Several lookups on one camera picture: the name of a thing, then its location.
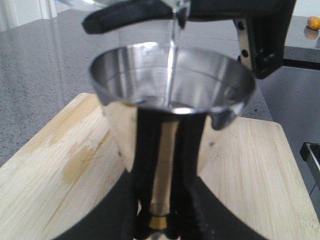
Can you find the glass beaker with liquid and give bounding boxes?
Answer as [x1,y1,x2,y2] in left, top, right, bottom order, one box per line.
[58,0,191,50]

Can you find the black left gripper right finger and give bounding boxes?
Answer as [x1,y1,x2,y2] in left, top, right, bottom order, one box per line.
[174,176,265,240]

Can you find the black and silver stand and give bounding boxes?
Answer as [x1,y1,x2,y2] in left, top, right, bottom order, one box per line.
[299,142,320,176]

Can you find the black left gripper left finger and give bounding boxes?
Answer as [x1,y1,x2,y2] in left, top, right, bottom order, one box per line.
[58,172,138,240]

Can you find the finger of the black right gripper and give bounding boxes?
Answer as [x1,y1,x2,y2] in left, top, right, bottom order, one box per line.
[82,0,173,34]
[189,0,296,79]

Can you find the wooden cutting board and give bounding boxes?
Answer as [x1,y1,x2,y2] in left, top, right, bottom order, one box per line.
[0,93,320,240]

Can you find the small orange fruit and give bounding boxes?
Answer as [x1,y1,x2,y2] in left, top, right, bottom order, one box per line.
[307,16,320,30]

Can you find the steel double jigger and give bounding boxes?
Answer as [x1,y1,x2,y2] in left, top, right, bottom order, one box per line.
[89,42,255,240]

